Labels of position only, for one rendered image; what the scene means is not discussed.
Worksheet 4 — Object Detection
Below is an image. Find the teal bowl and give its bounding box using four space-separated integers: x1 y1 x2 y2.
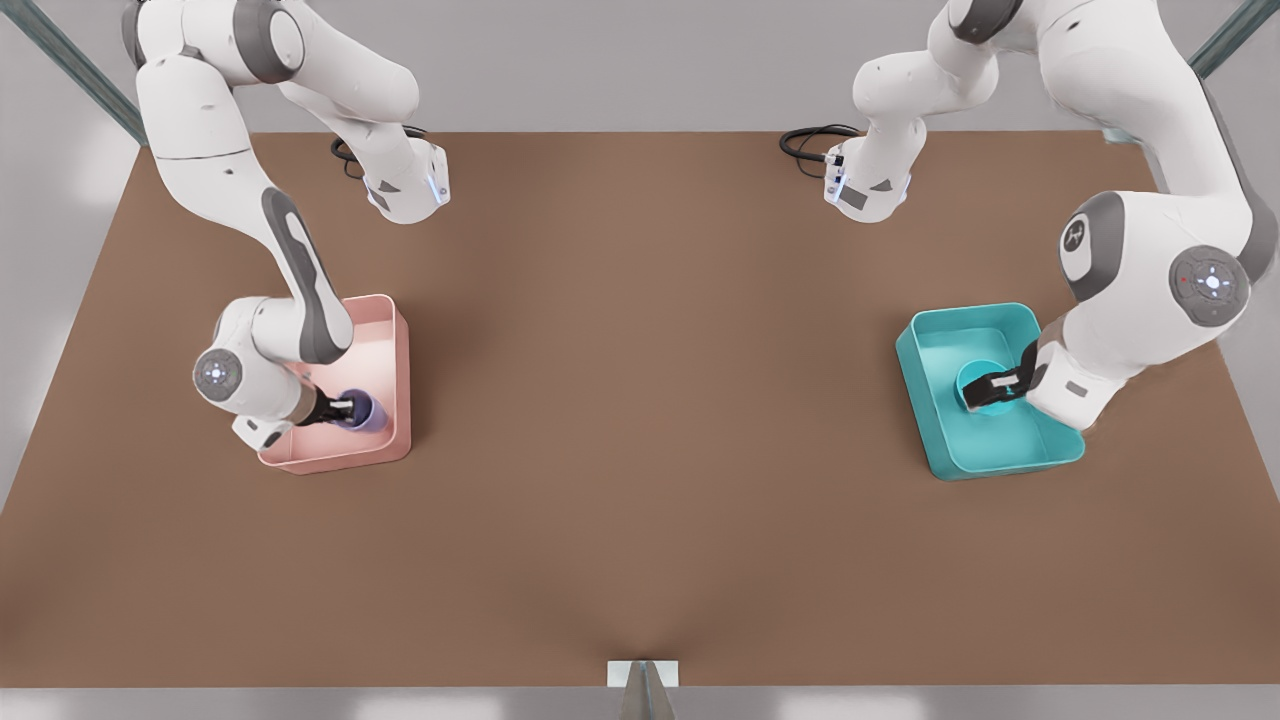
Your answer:
956 360 1026 417

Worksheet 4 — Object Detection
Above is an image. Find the purple cup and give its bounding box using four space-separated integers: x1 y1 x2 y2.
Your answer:
335 391 388 433

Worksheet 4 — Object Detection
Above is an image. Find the teal box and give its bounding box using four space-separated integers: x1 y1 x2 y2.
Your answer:
895 303 1086 482

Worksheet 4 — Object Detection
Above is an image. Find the pink box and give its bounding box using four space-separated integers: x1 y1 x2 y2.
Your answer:
257 294 413 475

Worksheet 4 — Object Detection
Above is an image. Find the black cable loop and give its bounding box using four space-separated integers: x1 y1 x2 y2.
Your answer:
779 124 864 181
331 126 428 182

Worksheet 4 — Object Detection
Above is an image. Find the silver frame post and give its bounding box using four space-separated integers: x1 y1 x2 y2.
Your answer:
17 0 149 147
1104 0 1280 145
607 660 680 720

